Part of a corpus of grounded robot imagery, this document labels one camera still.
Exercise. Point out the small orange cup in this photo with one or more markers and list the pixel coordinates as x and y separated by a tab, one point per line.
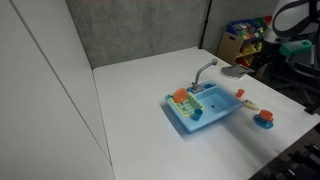
240	93

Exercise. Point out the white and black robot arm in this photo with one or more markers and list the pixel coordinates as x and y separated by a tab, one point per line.
293	16

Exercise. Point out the small blue cup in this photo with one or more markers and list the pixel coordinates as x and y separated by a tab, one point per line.
197	115

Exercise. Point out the blue toy sink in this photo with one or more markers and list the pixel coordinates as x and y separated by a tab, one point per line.
200	123

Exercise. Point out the yellow toy dish rack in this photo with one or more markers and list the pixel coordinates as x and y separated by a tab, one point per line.
190	108

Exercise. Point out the grey toy faucet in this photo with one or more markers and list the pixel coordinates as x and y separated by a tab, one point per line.
200	71

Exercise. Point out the black pole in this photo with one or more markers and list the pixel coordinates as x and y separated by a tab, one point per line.
205	23

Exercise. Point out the shelf with colourful toys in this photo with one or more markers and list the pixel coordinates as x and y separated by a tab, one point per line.
243	30

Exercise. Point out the blue saucer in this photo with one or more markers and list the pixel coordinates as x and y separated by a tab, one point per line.
261	125

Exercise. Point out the black office chair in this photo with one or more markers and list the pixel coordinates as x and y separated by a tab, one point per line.
300	76

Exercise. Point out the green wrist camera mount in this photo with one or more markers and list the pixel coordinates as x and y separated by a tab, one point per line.
295	47

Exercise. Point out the black equipment frame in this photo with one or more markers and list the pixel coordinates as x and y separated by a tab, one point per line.
300	160

